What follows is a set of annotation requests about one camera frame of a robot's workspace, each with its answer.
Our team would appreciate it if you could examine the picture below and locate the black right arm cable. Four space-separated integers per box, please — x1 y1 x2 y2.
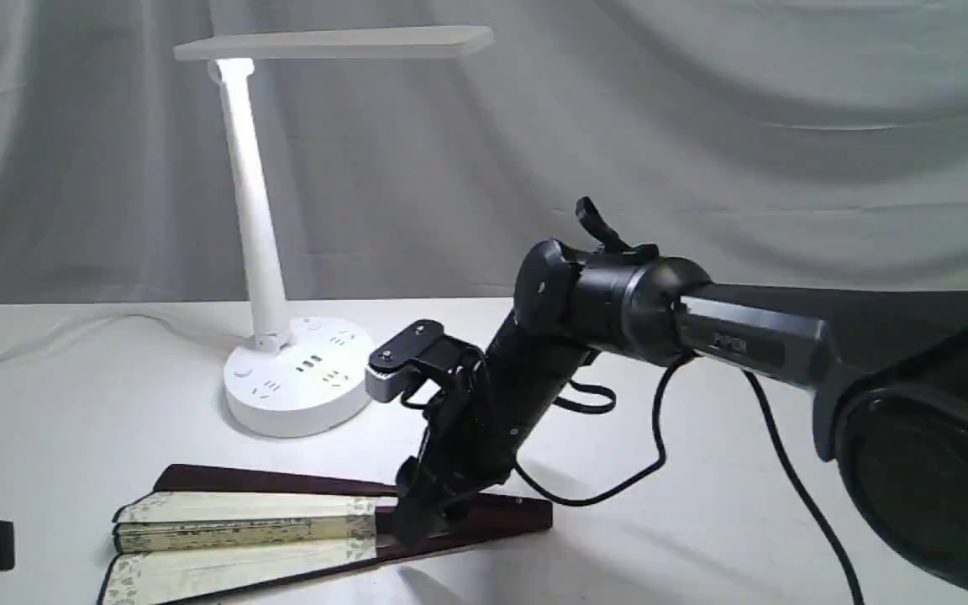
513 353 867 605

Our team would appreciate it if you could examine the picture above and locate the folding paper fan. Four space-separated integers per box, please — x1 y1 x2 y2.
97 464 554 604

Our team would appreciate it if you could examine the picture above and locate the white desk lamp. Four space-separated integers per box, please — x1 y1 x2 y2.
173 24 494 438

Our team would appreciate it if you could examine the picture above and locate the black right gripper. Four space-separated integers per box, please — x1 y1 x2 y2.
389 313 594 548

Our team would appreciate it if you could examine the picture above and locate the grey backdrop cloth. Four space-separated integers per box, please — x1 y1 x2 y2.
0 1 968 303

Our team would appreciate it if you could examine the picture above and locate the white lamp power cable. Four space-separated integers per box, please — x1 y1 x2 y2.
0 313 241 387

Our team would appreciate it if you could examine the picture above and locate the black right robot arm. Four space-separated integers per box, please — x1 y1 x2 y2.
366 197 968 604

